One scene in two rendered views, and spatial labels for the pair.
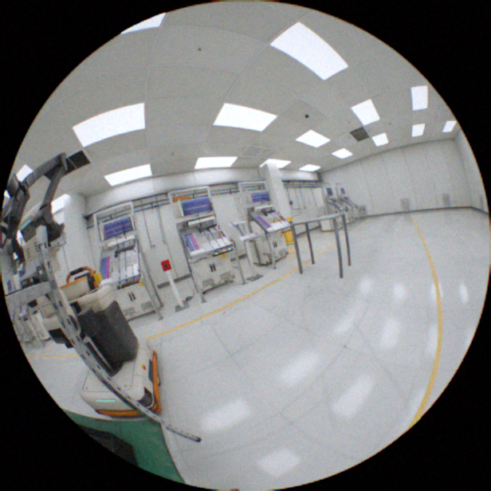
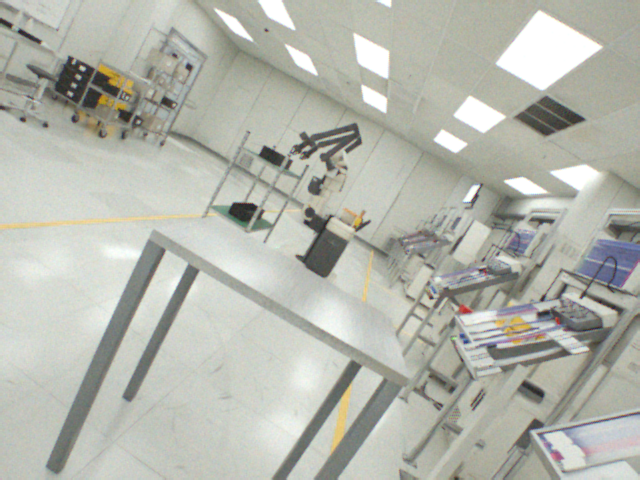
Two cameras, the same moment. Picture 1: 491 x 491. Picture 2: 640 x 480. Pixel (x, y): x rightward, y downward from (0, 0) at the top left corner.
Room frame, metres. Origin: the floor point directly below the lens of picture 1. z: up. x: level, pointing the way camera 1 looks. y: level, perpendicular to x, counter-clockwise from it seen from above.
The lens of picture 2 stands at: (2.48, -2.01, 1.11)
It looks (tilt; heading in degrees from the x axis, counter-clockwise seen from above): 9 degrees down; 123
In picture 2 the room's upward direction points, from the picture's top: 30 degrees clockwise
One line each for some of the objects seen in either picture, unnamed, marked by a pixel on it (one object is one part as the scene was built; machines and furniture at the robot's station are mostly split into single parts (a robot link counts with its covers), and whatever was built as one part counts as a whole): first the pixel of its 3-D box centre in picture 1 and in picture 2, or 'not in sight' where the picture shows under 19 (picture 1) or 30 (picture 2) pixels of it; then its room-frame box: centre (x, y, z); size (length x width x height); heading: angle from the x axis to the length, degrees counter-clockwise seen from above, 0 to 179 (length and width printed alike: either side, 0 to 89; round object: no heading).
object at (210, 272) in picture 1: (209, 269); (512, 435); (2.64, 0.80, 0.31); 0.70 x 0.65 x 0.62; 118
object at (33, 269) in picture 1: (35, 282); (318, 184); (0.14, 1.02, 0.99); 0.28 x 0.16 x 0.22; 119
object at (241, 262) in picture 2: (322, 245); (231, 388); (1.87, -1.10, 0.40); 0.70 x 0.45 x 0.80; 33
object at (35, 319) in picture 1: (32, 298); (446, 256); (0.40, 4.93, 0.95); 1.36 x 0.82 x 1.90; 28
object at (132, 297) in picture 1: (128, 278); (470, 315); (1.80, 1.98, 0.66); 1.01 x 0.73 x 1.31; 28
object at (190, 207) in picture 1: (196, 206); (616, 265); (2.56, 0.69, 1.52); 0.51 x 0.13 x 0.27; 118
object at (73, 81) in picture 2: not in sight; (80, 87); (-4.69, 0.44, 0.38); 0.65 x 0.46 x 0.75; 31
